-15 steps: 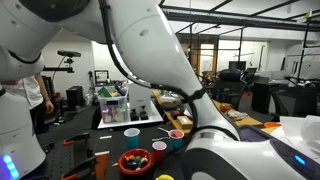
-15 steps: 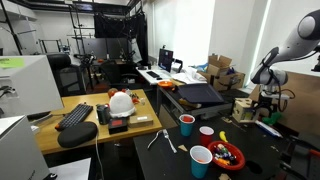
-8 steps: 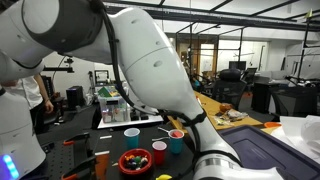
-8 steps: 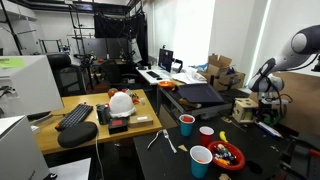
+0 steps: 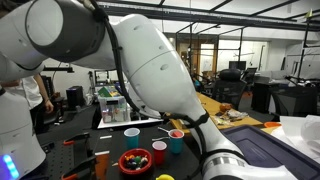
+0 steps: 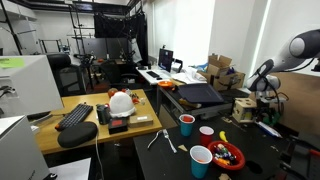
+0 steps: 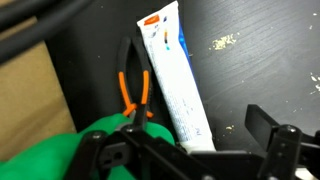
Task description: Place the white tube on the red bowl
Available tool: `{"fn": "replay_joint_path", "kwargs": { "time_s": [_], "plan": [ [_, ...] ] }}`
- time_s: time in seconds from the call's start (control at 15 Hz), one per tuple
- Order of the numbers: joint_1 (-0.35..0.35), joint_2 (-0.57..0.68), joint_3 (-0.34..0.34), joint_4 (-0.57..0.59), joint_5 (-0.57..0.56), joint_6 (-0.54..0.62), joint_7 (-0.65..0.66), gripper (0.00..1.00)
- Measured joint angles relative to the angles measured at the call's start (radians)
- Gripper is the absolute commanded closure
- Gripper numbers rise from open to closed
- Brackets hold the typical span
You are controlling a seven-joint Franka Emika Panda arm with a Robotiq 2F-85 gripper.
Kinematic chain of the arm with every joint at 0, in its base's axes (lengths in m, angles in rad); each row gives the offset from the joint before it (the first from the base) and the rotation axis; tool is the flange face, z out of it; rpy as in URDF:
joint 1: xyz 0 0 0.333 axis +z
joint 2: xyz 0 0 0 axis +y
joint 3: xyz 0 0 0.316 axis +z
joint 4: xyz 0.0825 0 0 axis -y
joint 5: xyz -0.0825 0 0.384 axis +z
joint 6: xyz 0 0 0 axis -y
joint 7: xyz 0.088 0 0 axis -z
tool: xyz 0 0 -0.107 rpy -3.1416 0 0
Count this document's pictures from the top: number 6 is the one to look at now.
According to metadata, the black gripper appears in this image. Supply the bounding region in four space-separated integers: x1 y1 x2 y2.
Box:
261 99 284 126

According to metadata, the white tube with blue print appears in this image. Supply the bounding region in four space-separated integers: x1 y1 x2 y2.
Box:
256 121 283 139

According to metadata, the red bowl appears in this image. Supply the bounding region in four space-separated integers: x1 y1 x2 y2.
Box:
206 140 247 172

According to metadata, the green toy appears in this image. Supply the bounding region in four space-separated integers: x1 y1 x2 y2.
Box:
266 111 283 128

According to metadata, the wooden box with holes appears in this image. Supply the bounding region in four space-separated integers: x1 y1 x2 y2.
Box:
231 97 258 124

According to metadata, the brown cardboard panel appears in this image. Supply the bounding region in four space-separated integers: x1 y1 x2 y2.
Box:
266 71 320 135

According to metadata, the yellow banana toy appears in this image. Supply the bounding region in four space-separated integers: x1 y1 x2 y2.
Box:
218 130 229 144

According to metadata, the open cardboard box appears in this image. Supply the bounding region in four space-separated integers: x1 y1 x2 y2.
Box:
212 71 246 92
206 53 234 78

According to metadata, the colourful toy pile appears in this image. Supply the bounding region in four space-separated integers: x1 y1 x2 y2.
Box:
213 143 238 166

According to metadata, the red plastic cup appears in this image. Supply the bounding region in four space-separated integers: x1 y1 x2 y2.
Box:
198 125 215 148

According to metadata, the grey side table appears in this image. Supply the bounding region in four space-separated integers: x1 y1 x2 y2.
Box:
155 84 258 120

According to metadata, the cardboard scrap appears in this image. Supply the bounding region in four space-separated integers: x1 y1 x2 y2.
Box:
177 143 189 153
217 172 232 180

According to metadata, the black tray box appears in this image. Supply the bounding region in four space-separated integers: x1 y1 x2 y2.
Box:
176 82 225 105

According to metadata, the blue cup with red inside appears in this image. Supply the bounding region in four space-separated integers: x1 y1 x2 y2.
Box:
178 113 196 138

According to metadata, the blue plastic cup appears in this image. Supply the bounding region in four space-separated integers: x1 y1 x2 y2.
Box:
189 144 214 180

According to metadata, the white paper pile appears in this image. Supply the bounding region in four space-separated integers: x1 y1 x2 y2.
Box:
171 66 208 85

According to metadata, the metal fork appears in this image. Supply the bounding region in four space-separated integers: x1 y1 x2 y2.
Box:
162 128 178 155

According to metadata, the orange plate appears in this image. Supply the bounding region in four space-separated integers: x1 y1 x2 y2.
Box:
156 80 175 89

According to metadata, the metal spoon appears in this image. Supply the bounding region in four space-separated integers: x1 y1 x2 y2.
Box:
146 129 164 150

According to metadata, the black desktop monitor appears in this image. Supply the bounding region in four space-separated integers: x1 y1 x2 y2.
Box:
157 48 175 73

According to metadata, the small black keyboard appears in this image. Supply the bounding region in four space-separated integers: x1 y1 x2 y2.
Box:
145 70 162 80

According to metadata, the small cardboard box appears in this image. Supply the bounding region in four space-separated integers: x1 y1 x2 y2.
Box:
127 114 155 129

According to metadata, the white desk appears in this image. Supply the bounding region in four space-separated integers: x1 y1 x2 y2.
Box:
135 65 178 86

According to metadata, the clear plastic bag clutter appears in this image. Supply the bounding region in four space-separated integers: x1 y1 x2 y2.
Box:
129 91 148 106

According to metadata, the wooden desk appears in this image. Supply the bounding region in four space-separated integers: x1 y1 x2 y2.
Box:
33 88 164 156

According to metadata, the white rounded helmet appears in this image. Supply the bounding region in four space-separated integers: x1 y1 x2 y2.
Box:
108 91 137 119

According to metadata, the black box with red top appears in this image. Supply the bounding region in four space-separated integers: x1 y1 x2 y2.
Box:
107 117 129 135

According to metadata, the brown ball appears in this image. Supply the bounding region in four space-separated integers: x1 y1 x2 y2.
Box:
107 87 119 99

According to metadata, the black mesh office chair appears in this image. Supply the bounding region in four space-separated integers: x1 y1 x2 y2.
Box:
99 59 140 90

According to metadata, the black can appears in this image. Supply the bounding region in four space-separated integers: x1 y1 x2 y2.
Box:
95 103 112 126

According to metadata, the black curtain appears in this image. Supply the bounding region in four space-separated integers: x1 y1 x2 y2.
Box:
92 11 150 65

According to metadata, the black keyboard with orange edge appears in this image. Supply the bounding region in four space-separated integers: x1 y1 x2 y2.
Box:
54 102 95 132

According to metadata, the white tray board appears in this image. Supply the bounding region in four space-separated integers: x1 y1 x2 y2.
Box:
47 157 92 180

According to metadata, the black office chair with headrest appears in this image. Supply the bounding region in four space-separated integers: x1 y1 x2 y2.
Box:
46 52 87 98

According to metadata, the white monitor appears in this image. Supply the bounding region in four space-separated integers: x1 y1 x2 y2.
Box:
0 54 65 118

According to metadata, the green sticky note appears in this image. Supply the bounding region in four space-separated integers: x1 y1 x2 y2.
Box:
0 56 26 70

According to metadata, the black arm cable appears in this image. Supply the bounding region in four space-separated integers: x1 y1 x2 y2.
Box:
264 57 317 118

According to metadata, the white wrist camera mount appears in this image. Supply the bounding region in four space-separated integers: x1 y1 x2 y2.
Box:
254 90 290 103

